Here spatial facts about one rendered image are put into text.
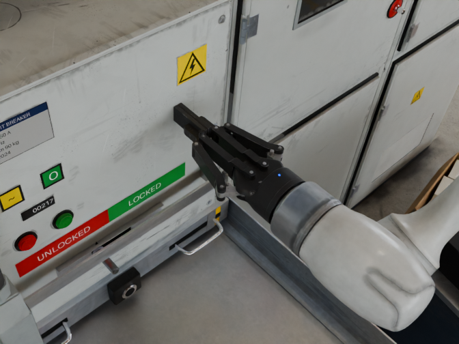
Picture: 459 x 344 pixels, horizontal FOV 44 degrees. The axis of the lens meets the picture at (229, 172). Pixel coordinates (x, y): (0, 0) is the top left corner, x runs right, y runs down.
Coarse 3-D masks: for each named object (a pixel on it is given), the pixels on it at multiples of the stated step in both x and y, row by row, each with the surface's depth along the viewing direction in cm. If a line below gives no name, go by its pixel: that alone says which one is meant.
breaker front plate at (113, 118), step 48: (144, 48) 75; (192, 48) 82; (48, 96) 68; (96, 96) 74; (144, 96) 81; (192, 96) 89; (48, 144) 73; (96, 144) 80; (144, 144) 87; (0, 192) 72; (48, 192) 79; (96, 192) 86; (0, 240) 77; (48, 240) 85; (96, 240) 94; (144, 240) 105
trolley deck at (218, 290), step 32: (192, 256) 116; (224, 256) 117; (160, 288) 111; (192, 288) 111; (224, 288) 112; (256, 288) 112; (96, 320) 105; (128, 320) 106; (160, 320) 106; (192, 320) 107; (224, 320) 107; (256, 320) 108; (288, 320) 108
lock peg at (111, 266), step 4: (96, 248) 94; (100, 248) 95; (108, 260) 94; (104, 264) 94; (108, 264) 93; (112, 264) 93; (108, 268) 93; (112, 268) 93; (116, 268) 93; (112, 272) 93; (116, 272) 93
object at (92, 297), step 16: (208, 208) 114; (224, 208) 117; (192, 224) 112; (160, 240) 109; (176, 240) 111; (192, 240) 116; (144, 256) 106; (160, 256) 110; (144, 272) 110; (96, 288) 101; (64, 304) 98; (80, 304) 100; (96, 304) 104; (48, 320) 96; (64, 320) 100; (48, 336) 99
